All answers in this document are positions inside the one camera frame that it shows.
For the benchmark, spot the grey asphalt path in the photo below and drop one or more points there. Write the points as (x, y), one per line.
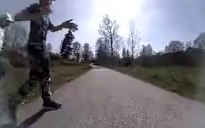
(116, 100)

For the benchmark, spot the row of trees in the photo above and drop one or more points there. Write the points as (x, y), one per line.
(176, 46)

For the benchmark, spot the dark conifer tree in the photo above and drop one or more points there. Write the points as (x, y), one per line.
(67, 45)

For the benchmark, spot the dark hedge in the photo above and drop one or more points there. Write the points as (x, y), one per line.
(170, 58)

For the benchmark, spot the bare tall tree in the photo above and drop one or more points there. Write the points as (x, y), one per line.
(109, 33)

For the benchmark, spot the grass verge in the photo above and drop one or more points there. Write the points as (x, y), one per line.
(170, 78)
(68, 71)

